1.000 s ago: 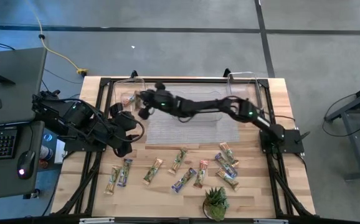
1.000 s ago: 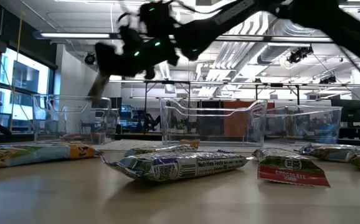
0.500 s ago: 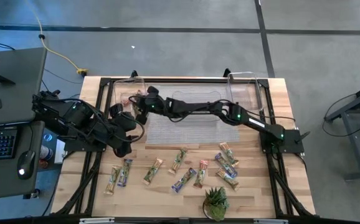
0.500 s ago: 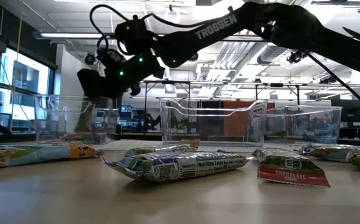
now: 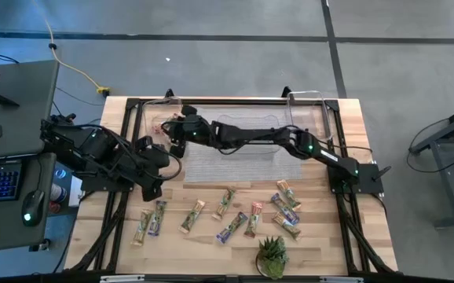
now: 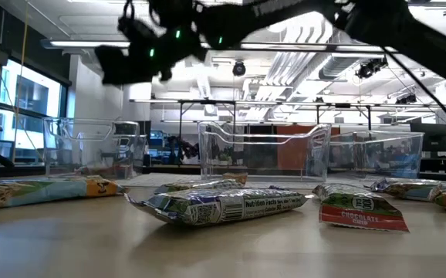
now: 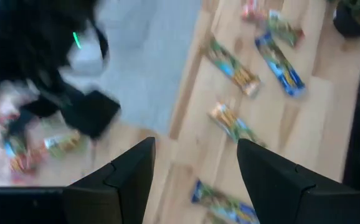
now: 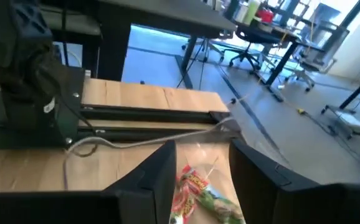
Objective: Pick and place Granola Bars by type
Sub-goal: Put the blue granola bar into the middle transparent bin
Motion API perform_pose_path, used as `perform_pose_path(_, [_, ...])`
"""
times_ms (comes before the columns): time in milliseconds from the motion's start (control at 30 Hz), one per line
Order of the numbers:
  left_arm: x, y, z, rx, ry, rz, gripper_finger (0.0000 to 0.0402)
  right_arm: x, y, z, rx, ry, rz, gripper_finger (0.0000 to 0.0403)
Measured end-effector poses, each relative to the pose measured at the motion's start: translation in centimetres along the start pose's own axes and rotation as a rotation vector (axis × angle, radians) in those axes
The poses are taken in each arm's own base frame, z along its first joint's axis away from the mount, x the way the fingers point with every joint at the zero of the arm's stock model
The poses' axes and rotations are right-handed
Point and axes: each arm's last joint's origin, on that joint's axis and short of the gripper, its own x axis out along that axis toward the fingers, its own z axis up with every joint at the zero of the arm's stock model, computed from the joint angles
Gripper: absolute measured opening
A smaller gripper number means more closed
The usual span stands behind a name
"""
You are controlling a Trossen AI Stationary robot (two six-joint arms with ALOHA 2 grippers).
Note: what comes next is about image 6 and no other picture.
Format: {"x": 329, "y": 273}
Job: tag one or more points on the black ceiling dome camera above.
{"x": 239, "y": 68}

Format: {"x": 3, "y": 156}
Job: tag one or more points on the orange partition panel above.
{"x": 296, "y": 150}

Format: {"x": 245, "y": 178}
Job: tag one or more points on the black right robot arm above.
{"x": 400, "y": 31}

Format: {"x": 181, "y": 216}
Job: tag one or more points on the wide clear plastic bin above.
{"x": 207, "y": 162}

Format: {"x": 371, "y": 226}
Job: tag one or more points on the blue Chewy granola bar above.
{"x": 404, "y": 189}

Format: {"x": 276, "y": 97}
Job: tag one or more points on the black metal rack frame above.
{"x": 277, "y": 103}

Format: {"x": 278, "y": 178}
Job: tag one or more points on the black ceiling spotlight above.
{"x": 406, "y": 99}
{"x": 369, "y": 68}

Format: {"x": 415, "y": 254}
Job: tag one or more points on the large glass window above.
{"x": 30, "y": 96}

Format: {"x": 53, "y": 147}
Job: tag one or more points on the long ceiling light strip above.
{"x": 88, "y": 44}

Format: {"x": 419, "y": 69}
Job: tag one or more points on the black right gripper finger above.
{"x": 113, "y": 65}

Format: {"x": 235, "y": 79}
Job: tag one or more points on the green silver snack bar wrapper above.
{"x": 215, "y": 206}

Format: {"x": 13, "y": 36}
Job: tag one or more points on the red chocolate chip granola bar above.
{"x": 362, "y": 216}

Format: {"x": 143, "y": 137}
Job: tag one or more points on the black computer monitor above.
{"x": 435, "y": 137}

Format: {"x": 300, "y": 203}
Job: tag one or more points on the narrow clear plastic bin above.
{"x": 53, "y": 154}
{"x": 412, "y": 154}

